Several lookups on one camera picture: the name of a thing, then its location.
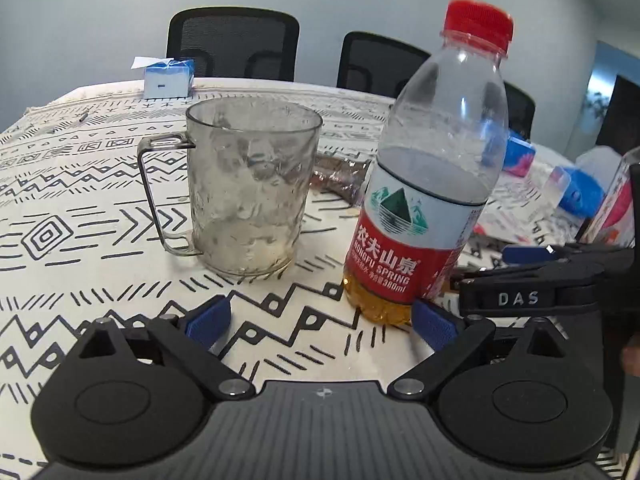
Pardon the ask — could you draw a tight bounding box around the person's right hand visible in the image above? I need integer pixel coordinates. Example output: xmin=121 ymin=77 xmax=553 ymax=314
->
xmin=620 ymin=334 xmax=640 ymax=377

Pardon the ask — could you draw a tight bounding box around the red bottle cap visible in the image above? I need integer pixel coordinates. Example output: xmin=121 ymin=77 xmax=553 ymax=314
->
xmin=442 ymin=0 xmax=514 ymax=56

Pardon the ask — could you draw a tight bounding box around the black mesh office chair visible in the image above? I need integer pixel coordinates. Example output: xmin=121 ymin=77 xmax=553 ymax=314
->
xmin=166 ymin=6 xmax=299 ymax=81
xmin=504 ymin=82 xmax=536 ymax=140
xmin=336 ymin=32 xmax=431 ymax=99

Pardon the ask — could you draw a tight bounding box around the clear plastic bottle red label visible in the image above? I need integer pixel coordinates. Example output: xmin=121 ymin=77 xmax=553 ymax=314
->
xmin=342 ymin=0 xmax=516 ymax=328

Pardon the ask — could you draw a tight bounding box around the blue white tissue pack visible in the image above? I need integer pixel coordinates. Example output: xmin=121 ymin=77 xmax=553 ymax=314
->
xmin=534 ymin=143 xmax=622 ymax=218

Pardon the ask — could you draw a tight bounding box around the blue pink tissue pack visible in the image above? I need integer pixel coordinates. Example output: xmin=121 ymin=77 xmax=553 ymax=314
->
xmin=502 ymin=130 xmax=536 ymax=178

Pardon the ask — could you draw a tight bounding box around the crinkled foil wrapper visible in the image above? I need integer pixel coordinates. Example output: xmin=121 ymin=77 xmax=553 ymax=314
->
xmin=310 ymin=155 xmax=371 ymax=206

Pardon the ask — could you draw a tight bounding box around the blue tissue box far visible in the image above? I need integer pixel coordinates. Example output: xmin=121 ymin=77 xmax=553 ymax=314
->
xmin=131 ymin=55 xmax=194 ymax=100

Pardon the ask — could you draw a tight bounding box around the clear glass mug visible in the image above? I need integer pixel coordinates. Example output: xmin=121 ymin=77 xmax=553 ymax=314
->
xmin=137 ymin=96 xmax=323 ymax=276

